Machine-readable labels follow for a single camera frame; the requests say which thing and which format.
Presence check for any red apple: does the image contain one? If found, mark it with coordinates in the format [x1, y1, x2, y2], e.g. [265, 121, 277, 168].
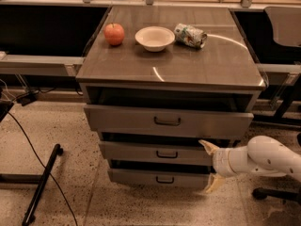
[103, 23, 125, 46]

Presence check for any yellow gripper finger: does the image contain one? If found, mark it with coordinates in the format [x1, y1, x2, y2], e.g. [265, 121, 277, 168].
[199, 139, 219, 156]
[205, 173, 225, 193]

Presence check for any grey chair backrest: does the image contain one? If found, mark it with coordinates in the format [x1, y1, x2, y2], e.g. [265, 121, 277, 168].
[264, 7, 301, 47]

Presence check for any grey drawer cabinet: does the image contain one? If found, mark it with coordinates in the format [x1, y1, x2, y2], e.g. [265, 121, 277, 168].
[75, 5, 267, 149]

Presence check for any crushed green white can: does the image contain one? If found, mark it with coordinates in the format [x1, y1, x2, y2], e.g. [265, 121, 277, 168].
[174, 24, 207, 49]

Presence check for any grey drawer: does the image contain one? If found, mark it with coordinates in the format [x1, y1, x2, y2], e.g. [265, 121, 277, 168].
[108, 169, 209, 189]
[84, 105, 253, 140]
[100, 141, 213, 166]

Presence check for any grey top drawer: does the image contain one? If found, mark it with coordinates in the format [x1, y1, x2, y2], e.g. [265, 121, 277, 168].
[84, 105, 253, 140]

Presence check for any white bowl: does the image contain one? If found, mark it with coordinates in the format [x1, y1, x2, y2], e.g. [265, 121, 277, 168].
[135, 26, 175, 52]

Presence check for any grey metal shelf rail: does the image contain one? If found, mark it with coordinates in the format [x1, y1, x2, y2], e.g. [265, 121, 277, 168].
[0, 55, 85, 76]

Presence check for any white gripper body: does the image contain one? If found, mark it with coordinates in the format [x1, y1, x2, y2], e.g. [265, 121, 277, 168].
[213, 148, 235, 177]

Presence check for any black stand leg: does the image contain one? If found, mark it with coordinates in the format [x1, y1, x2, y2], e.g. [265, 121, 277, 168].
[0, 144, 63, 226]

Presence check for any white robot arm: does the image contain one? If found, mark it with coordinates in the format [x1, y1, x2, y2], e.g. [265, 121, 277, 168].
[199, 136, 301, 193]

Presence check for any grey bottom drawer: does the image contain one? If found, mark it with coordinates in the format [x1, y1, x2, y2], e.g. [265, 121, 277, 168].
[108, 169, 209, 189]

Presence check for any black cable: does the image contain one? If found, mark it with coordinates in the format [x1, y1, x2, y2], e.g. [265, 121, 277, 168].
[6, 110, 79, 226]

